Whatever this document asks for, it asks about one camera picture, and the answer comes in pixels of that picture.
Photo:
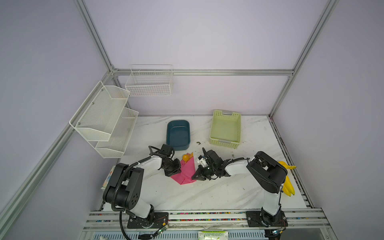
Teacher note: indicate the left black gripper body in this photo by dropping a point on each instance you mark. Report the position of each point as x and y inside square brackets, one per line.
[172, 167]

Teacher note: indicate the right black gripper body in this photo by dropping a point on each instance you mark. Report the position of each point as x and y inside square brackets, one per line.
[206, 172]

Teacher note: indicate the pink paper napkin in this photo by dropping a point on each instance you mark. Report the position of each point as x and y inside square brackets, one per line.
[187, 171]

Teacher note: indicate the yellow plastic spoon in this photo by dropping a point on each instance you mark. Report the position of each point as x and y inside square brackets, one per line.
[186, 157]

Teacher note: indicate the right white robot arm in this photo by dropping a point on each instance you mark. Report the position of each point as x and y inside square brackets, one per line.
[270, 175]

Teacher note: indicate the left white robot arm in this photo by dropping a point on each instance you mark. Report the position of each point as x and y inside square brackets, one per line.
[123, 190]

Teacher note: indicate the colourful napkin packet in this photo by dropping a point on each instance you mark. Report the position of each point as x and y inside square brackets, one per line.
[105, 183]

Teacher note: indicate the teal plastic oval tub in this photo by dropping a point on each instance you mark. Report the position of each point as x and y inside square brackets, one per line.
[178, 135]

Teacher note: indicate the light green plastic basket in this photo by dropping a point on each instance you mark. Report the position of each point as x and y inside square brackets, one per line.
[226, 129]

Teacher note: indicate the yellow bananas bunch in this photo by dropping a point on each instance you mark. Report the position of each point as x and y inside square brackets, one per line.
[288, 188]

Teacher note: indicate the white perforated metal shelf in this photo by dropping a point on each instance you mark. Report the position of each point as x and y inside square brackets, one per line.
[105, 121]

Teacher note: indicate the white wire basket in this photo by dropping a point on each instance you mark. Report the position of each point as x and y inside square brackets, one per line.
[150, 80]

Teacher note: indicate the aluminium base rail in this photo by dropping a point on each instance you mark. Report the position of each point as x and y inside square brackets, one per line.
[297, 224]

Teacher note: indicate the aluminium frame profile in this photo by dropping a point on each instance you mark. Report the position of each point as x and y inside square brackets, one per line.
[21, 198]

